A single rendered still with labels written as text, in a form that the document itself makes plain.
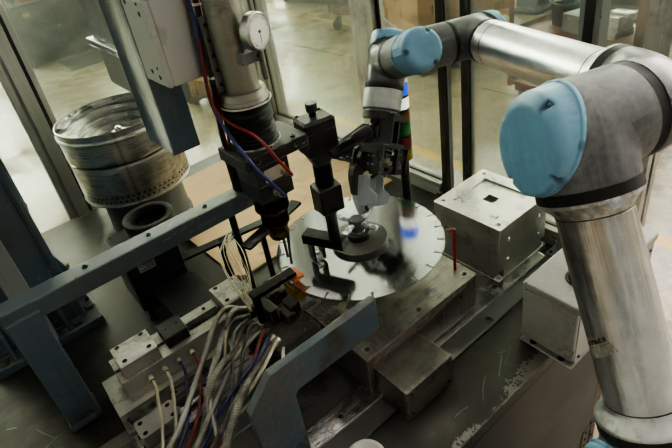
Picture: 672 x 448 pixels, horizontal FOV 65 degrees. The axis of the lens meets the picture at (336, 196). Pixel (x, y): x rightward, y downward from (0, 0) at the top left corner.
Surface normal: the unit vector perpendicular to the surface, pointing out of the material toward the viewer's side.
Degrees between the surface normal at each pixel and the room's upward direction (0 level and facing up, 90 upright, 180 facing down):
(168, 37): 90
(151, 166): 90
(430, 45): 68
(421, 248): 0
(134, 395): 90
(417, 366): 0
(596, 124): 57
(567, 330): 90
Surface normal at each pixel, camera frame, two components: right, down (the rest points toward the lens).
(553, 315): -0.76, 0.44
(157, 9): 0.63, 0.33
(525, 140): -0.95, 0.19
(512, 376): -0.15, -0.84
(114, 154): 0.26, 0.48
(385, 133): -0.74, -0.04
